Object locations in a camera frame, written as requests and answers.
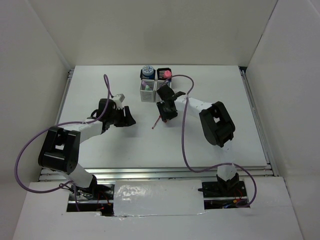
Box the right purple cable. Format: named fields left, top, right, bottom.
left=162, top=74, right=258, bottom=209

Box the black left slotted container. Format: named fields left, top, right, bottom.
left=140, top=70, right=156, bottom=80

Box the purple highlighter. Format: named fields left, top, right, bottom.
left=141, top=81, right=147, bottom=90

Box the aluminium front rail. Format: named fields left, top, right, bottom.
left=38, top=163, right=274, bottom=182

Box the white left slotted container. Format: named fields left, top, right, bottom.
left=139, top=79, right=156, bottom=103

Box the black right slotted container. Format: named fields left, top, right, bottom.
left=156, top=67, right=173, bottom=81

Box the blue glue jar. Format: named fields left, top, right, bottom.
left=141, top=65, right=155, bottom=73

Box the white slotted container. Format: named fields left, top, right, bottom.
left=155, top=80, right=172, bottom=103
left=139, top=79, right=156, bottom=103

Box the white right slotted container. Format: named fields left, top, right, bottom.
left=155, top=80, right=172, bottom=103

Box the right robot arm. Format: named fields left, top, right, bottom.
left=156, top=85, right=239, bottom=196

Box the pink capped bottle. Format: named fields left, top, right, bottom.
left=162, top=70, right=172, bottom=80

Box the red pen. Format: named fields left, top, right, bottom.
left=151, top=115, right=162, bottom=130

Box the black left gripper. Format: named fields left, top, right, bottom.
left=107, top=105, right=136, bottom=127

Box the black slotted container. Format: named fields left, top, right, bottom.
left=140, top=70, right=156, bottom=80
left=156, top=67, right=173, bottom=81

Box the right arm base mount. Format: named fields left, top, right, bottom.
left=198, top=180, right=249, bottom=210

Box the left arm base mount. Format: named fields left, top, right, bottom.
left=62, top=184, right=115, bottom=217

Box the white foil front panel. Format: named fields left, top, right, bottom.
left=113, top=179, right=205, bottom=217

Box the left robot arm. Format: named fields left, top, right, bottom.
left=38, top=94, right=136, bottom=200

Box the purple cable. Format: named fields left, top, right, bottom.
left=14, top=73, right=117, bottom=212
left=162, top=74, right=258, bottom=209

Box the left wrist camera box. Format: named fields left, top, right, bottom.
left=112, top=93, right=125, bottom=110

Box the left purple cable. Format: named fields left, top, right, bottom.
left=14, top=73, right=117, bottom=212

